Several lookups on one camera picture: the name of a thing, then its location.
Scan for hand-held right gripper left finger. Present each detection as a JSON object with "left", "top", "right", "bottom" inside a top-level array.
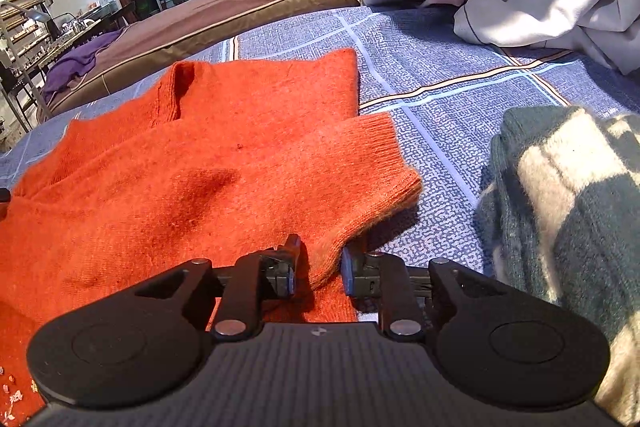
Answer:
[{"left": 132, "top": 234, "right": 303, "bottom": 340}]

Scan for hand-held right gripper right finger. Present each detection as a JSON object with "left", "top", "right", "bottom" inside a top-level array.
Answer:
[{"left": 341, "top": 241, "right": 506, "bottom": 339}]

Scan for orange knit sweater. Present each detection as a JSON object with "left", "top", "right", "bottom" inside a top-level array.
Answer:
[{"left": 0, "top": 48, "right": 423, "bottom": 413}]

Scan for green and white checkered sweater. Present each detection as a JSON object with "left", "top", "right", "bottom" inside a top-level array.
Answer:
[{"left": 475, "top": 105, "right": 640, "bottom": 425}]

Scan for blue plaid bedsheet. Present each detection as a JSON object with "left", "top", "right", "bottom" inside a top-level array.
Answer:
[{"left": 0, "top": 4, "right": 640, "bottom": 278}]

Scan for brown mattress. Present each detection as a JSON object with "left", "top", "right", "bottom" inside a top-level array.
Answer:
[{"left": 37, "top": 0, "right": 361, "bottom": 118}]

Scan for purple cloth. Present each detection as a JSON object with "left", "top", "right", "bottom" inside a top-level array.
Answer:
[{"left": 41, "top": 29, "right": 126, "bottom": 105}]

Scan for wooden display rack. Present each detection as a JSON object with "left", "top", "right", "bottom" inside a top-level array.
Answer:
[{"left": 0, "top": 0, "right": 56, "bottom": 132}]

